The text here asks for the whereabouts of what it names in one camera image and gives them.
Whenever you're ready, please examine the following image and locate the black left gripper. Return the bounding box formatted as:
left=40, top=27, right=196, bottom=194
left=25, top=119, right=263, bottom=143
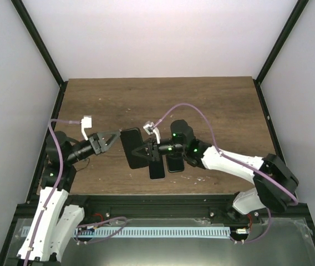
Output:
left=67, top=132, right=122, bottom=165

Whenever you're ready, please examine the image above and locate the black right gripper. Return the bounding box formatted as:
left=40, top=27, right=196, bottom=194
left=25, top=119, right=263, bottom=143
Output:
left=132, top=136, right=186, bottom=162

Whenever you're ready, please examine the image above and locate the black phone case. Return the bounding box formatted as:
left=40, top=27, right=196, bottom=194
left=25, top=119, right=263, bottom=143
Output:
left=166, top=155, right=185, bottom=173
left=120, top=127, right=148, bottom=170

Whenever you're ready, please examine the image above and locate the purple edged smartphone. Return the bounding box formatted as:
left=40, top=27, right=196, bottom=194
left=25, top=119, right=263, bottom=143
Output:
left=149, top=160, right=165, bottom=180

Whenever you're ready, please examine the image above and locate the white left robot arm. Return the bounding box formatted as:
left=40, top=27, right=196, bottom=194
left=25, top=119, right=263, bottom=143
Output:
left=5, top=131, right=120, bottom=265

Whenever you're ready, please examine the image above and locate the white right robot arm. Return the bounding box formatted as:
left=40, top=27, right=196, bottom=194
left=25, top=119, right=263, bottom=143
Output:
left=126, top=120, right=299, bottom=223

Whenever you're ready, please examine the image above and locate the metal sheet front panel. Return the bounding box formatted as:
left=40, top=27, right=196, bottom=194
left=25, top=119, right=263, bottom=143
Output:
left=3, top=218, right=315, bottom=266

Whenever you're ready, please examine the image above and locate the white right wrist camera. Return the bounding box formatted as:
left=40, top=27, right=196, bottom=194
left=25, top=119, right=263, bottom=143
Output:
left=143, top=121, right=161, bottom=144

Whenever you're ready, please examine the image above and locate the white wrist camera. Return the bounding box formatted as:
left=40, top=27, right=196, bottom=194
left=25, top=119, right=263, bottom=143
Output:
left=143, top=121, right=161, bottom=144
left=80, top=116, right=92, bottom=141

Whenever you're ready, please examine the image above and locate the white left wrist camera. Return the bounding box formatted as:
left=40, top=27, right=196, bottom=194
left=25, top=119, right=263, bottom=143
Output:
left=80, top=116, right=92, bottom=141

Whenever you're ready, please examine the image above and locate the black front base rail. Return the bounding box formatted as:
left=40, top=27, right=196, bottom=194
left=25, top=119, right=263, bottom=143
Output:
left=14, top=193, right=311, bottom=225

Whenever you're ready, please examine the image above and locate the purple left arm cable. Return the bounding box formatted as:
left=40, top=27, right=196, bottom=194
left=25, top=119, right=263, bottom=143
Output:
left=23, top=118, right=128, bottom=266

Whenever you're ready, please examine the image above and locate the black frame post left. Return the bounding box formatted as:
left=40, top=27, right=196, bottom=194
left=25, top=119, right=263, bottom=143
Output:
left=9, top=0, right=65, bottom=86

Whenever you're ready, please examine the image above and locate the black frame post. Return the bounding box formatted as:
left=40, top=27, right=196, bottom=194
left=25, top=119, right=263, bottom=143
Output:
left=256, top=0, right=310, bottom=84
left=9, top=0, right=65, bottom=86

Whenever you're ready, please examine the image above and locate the light blue slotted cable duct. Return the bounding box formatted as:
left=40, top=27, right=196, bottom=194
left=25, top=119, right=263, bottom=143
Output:
left=78, top=227, right=231, bottom=239

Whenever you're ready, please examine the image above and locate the black frame post right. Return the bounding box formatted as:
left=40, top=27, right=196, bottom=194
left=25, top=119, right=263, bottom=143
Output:
left=256, top=0, right=310, bottom=84

